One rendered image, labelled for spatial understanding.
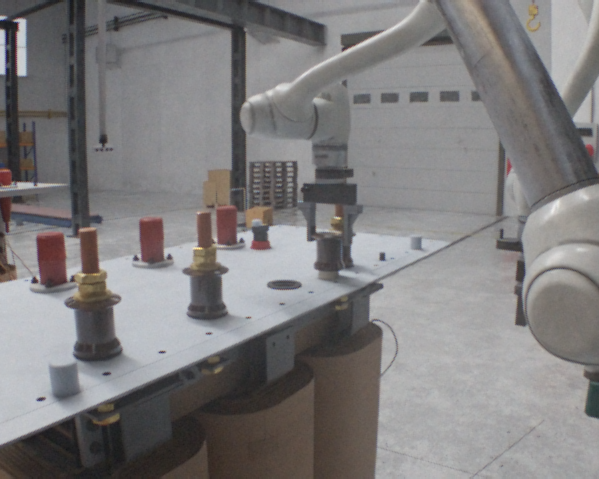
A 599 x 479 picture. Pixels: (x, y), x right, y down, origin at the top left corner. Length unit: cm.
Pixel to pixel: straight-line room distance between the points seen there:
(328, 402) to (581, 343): 117
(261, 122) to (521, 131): 64
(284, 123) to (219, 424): 71
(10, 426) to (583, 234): 72
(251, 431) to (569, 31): 535
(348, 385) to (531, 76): 120
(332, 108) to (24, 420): 94
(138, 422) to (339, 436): 86
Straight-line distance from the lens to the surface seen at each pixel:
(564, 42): 604
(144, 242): 156
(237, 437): 134
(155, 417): 110
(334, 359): 165
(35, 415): 76
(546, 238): 68
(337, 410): 173
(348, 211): 132
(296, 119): 119
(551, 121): 73
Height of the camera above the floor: 169
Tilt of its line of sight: 10 degrees down
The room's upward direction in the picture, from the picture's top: straight up
